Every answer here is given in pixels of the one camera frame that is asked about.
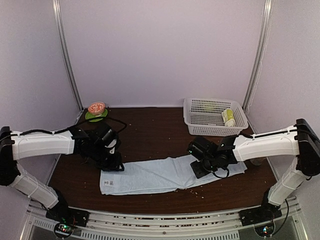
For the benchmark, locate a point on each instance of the front aluminium rail panel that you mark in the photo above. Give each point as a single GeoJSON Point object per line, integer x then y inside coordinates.
{"type": "Point", "coordinates": [217, 225]}

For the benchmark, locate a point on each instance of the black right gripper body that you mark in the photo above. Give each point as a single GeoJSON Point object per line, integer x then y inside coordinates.
{"type": "Point", "coordinates": [203, 172]}

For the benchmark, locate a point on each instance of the light blue towel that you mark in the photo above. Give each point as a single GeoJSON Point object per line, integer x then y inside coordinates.
{"type": "Point", "coordinates": [154, 177]}

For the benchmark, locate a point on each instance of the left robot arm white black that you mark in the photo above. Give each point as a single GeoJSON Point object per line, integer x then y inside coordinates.
{"type": "Point", "coordinates": [99, 145]}

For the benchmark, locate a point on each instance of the white perforated plastic basket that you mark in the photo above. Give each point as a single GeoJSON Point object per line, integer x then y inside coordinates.
{"type": "Point", "coordinates": [204, 117]}

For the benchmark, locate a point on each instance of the left aluminium frame post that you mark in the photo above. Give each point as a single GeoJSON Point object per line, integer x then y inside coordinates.
{"type": "Point", "coordinates": [56, 4]}

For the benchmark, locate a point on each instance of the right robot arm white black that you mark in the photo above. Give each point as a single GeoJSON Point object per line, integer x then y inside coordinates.
{"type": "Point", "coordinates": [298, 140]}

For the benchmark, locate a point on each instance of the green crocodile pattern towel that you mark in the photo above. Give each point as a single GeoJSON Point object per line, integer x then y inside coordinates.
{"type": "Point", "coordinates": [228, 117]}

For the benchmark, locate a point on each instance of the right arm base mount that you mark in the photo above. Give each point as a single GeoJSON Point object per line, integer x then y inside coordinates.
{"type": "Point", "coordinates": [263, 218]}

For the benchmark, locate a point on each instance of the aluminium frame post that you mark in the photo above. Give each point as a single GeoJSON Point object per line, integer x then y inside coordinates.
{"type": "Point", "coordinates": [258, 60]}
{"type": "Point", "coordinates": [56, 4]}

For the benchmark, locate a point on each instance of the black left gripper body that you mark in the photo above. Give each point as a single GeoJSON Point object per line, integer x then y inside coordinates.
{"type": "Point", "coordinates": [110, 164]}

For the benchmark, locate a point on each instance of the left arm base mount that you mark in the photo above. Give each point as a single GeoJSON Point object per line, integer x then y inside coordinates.
{"type": "Point", "coordinates": [68, 219]}

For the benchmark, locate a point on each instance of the right aluminium frame post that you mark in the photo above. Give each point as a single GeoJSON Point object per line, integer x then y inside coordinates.
{"type": "Point", "coordinates": [258, 60]}

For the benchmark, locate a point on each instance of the red patterned ceramic bowl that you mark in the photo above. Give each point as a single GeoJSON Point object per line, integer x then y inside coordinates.
{"type": "Point", "coordinates": [97, 108]}

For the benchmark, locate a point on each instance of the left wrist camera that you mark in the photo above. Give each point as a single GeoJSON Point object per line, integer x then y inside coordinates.
{"type": "Point", "coordinates": [113, 146]}

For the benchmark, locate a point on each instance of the green plate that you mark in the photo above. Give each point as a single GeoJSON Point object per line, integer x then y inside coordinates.
{"type": "Point", "coordinates": [96, 118]}

